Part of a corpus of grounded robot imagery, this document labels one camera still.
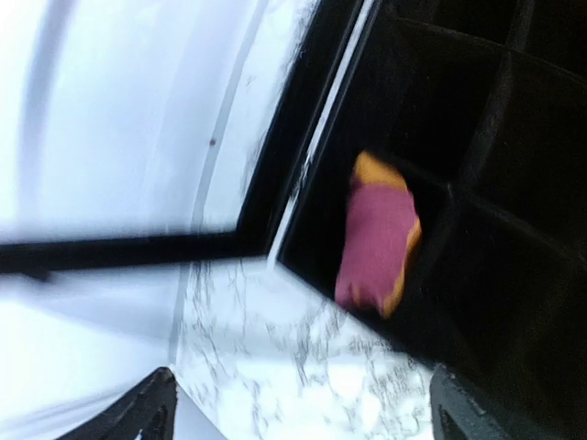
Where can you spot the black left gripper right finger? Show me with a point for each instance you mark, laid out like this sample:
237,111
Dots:
456,410

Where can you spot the black display case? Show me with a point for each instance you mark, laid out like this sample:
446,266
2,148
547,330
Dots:
481,105

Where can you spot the maroon striped sock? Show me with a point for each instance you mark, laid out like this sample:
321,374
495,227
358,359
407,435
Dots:
382,234

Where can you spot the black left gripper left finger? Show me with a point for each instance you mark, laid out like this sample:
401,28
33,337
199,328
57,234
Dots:
147,411

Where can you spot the left aluminium corner post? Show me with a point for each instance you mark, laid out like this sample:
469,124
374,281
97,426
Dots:
214,145

